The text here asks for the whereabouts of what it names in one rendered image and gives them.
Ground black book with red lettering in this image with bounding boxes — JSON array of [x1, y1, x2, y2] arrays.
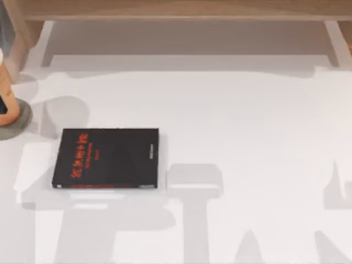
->
[[52, 128, 160, 190]]

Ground wooden shelf unit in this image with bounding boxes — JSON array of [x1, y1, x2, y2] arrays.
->
[[0, 0, 352, 83]]

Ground grey round coaster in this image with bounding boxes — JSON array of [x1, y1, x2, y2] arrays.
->
[[0, 98, 34, 141]]

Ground orange bottle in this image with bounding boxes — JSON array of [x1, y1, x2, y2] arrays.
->
[[0, 49, 21, 127]]

